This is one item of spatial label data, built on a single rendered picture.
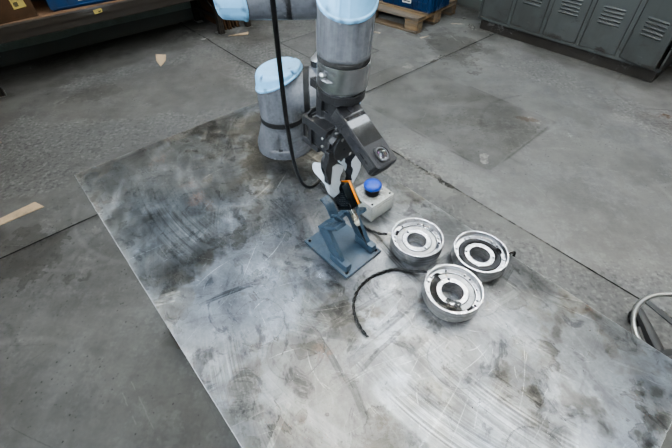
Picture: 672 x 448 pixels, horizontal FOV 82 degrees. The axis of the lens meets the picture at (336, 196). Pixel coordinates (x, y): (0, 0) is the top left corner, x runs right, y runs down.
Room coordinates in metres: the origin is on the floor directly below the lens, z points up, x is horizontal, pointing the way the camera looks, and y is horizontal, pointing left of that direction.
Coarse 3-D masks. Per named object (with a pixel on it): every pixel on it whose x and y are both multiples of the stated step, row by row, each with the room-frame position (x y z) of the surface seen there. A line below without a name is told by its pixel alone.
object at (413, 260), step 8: (400, 224) 0.56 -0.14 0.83; (408, 224) 0.56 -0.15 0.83; (416, 224) 0.56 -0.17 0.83; (424, 224) 0.56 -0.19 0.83; (432, 224) 0.55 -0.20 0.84; (392, 232) 0.53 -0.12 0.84; (408, 232) 0.54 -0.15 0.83; (416, 232) 0.54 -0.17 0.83; (424, 232) 0.54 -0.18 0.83; (432, 232) 0.54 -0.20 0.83; (440, 232) 0.53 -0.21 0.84; (392, 240) 0.51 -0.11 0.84; (408, 240) 0.53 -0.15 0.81; (416, 240) 0.54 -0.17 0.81; (424, 240) 0.53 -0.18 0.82; (440, 240) 0.52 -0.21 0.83; (392, 248) 0.50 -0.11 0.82; (400, 248) 0.49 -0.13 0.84; (408, 248) 0.50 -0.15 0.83; (416, 248) 0.50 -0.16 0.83; (424, 248) 0.50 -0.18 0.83; (440, 248) 0.49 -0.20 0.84; (400, 256) 0.48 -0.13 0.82; (408, 256) 0.47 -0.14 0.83; (416, 256) 0.47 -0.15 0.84; (424, 256) 0.47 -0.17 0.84; (432, 256) 0.47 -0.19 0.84; (408, 264) 0.48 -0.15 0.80; (416, 264) 0.47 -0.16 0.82; (424, 264) 0.47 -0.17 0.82
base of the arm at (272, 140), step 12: (300, 120) 0.87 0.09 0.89; (264, 132) 0.86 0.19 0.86; (276, 132) 0.84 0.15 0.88; (300, 132) 0.86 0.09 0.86; (264, 144) 0.84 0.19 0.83; (276, 144) 0.83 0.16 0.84; (300, 144) 0.84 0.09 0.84; (276, 156) 0.82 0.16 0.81; (288, 156) 0.82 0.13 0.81; (300, 156) 0.84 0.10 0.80
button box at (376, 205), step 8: (360, 192) 0.65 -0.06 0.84; (368, 192) 0.64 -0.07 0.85; (376, 192) 0.64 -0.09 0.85; (384, 192) 0.65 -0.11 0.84; (392, 192) 0.65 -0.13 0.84; (360, 200) 0.62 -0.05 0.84; (368, 200) 0.62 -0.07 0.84; (376, 200) 0.62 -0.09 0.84; (384, 200) 0.62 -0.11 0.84; (392, 200) 0.64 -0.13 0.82; (368, 208) 0.60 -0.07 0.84; (376, 208) 0.60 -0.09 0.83; (384, 208) 0.62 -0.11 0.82; (368, 216) 0.60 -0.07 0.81; (376, 216) 0.61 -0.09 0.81
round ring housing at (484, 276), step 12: (456, 240) 0.51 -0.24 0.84; (492, 240) 0.52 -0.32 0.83; (456, 252) 0.48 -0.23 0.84; (468, 252) 0.49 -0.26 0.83; (480, 252) 0.50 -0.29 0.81; (492, 252) 0.49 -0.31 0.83; (504, 252) 0.48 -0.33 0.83; (456, 264) 0.46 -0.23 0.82; (480, 264) 0.46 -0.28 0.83; (504, 264) 0.46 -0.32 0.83; (480, 276) 0.43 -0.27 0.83; (492, 276) 0.43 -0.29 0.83
